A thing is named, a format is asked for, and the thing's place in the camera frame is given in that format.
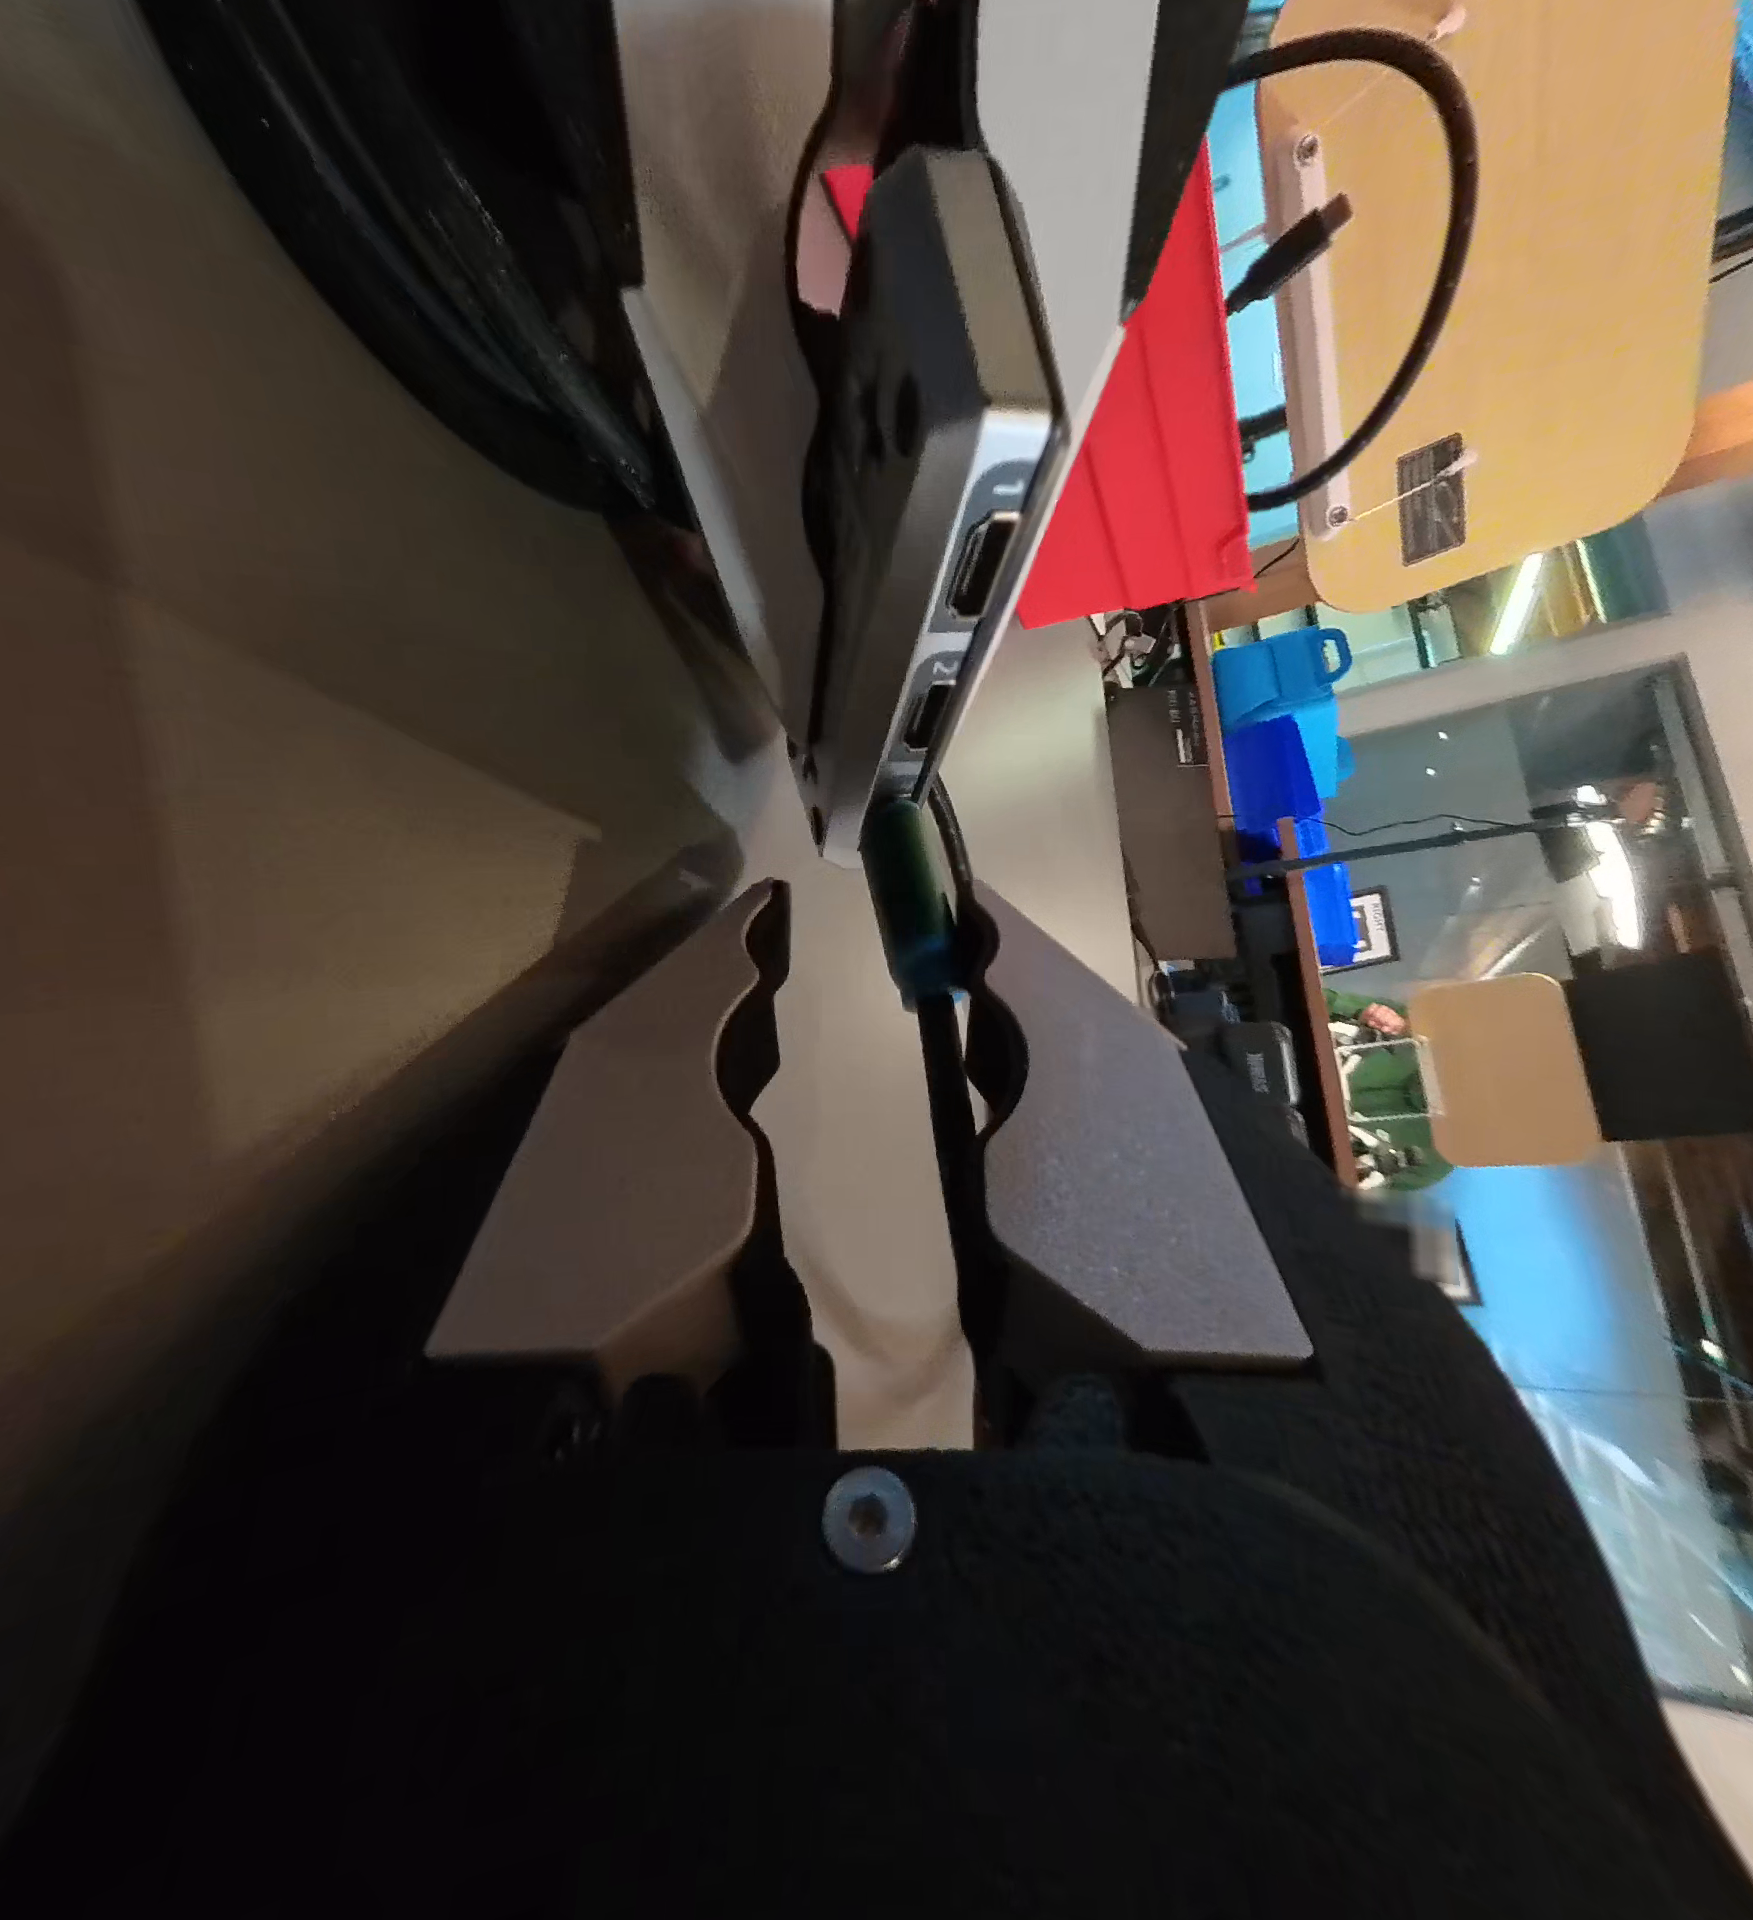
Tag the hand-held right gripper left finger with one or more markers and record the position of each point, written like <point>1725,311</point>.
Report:
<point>606,1201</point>

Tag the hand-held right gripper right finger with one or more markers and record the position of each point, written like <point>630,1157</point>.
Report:
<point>1145,1201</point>

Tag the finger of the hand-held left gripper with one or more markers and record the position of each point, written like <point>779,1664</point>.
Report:
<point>734,419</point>
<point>1072,149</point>

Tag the grey port hub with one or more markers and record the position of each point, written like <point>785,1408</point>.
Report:
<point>937,375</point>

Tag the red plastic bin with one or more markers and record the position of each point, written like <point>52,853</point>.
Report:
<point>1145,480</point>

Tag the printed marker tag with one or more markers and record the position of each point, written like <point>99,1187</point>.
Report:
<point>1374,927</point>

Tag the black equipment case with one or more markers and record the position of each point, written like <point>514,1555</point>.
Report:
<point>1168,840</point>

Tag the stack of blue bins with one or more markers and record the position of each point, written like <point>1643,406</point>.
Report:
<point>1273,765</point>

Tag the beige board with white rim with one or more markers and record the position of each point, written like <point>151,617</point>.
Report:
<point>1566,300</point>

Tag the black monitor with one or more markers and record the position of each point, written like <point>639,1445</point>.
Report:
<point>1686,1049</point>

